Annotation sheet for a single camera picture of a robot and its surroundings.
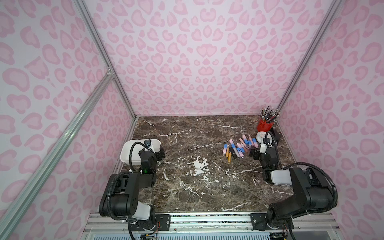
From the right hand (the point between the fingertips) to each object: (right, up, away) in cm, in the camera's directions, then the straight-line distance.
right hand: (260, 144), depth 93 cm
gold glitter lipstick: (-19, -9, +2) cm, 21 cm away
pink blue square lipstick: (-21, -3, +5) cm, 22 cm away
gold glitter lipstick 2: (-19, -6, +4) cm, 21 cm away
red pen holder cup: (+7, +11, +10) cm, 17 cm away
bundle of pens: (+9, +19, +7) cm, 22 cm away
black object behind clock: (+15, +5, +10) cm, 19 cm away
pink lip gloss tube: (-7, -1, +7) cm, 10 cm away
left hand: (-65, 0, -2) cm, 65 cm away
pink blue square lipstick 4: (0, +1, +8) cm, 8 cm away
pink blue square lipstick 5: (-12, -4, +5) cm, 13 cm away
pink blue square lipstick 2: (-15, -3, +6) cm, 16 cm away
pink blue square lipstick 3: (-6, +2, +10) cm, 12 cm away
